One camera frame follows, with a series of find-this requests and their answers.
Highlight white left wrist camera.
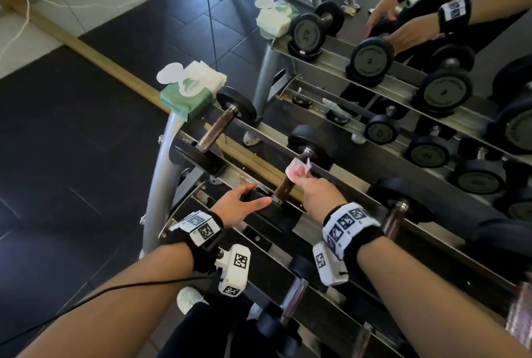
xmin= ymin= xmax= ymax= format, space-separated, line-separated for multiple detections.
xmin=215 ymin=244 xmax=252 ymax=298

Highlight white cable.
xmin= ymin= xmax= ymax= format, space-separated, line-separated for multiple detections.
xmin=0 ymin=0 xmax=35 ymax=64

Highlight black left wristband with markers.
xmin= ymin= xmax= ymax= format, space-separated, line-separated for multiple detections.
xmin=160 ymin=209 xmax=225 ymax=274

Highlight black wristband with markers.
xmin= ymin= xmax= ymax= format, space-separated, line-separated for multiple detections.
xmin=321 ymin=203 xmax=386 ymax=275
xmin=160 ymin=209 xmax=225 ymax=274

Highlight black dumbbell with dark handle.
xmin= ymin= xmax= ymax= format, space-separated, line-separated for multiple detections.
xmin=254 ymin=254 xmax=329 ymax=358
xmin=344 ymin=287 xmax=389 ymax=358

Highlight person's black trousers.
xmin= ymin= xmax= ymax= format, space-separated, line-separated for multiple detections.
xmin=157 ymin=300 xmax=268 ymax=358

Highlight wooden mirror base rail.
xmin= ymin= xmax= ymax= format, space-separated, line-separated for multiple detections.
xmin=0 ymin=0 xmax=306 ymax=204

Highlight black cable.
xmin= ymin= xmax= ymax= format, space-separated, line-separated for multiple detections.
xmin=0 ymin=272 xmax=219 ymax=348

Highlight grey metal dumbbell rack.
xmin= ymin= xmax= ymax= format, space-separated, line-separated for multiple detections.
xmin=139 ymin=104 xmax=532 ymax=358

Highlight person's left hand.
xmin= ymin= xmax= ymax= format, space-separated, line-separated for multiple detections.
xmin=210 ymin=183 xmax=273 ymax=230

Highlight small black dumbbell rusty handle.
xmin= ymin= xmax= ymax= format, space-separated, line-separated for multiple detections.
xmin=170 ymin=86 xmax=258 ymax=178

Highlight person's white shoe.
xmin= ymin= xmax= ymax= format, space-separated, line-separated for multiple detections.
xmin=177 ymin=286 xmax=208 ymax=315

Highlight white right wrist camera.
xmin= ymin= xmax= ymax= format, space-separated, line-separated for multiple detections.
xmin=312 ymin=242 xmax=349 ymax=288

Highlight black dumbbell with chrome collar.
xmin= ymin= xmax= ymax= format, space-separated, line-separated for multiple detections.
xmin=368 ymin=177 xmax=437 ymax=246

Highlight large black dumbbell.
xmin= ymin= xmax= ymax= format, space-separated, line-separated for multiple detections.
xmin=465 ymin=218 xmax=532 ymax=348

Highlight person's left forearm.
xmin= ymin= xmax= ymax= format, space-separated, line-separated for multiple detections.
xmin=17 ymin=241 xmax=196 ymax=358

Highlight person's right forearm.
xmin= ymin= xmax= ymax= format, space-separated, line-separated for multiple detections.
xmin=357 ymin=236 xmax=532 ymax=358

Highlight black right wristband with markers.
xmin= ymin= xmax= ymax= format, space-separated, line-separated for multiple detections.
xmin=321 ymin=203 xmax=386 ymax=275

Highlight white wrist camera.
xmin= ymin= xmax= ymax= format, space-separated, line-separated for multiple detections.
xmin=312 ymin=242 xmax=349 ymax=288
xmin=215 ymin=244 xmax=252 ymax=298

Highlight white wet wipe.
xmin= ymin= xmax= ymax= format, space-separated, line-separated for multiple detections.
xmin=285 ymin=157 xmax=313 ymax=183

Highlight green wet wipes pack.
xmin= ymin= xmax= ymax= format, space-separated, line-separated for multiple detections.
xmin=156 ymin=60 xmax=228 ymax=122

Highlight black dumbbell with brown handle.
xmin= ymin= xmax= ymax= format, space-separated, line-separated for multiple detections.
xmin=245 ymin=124 xmax=338 ymax=234

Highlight person's right hand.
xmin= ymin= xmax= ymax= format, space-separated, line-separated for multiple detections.
xmin=290 ymin=176 xmax=348 ymax=226

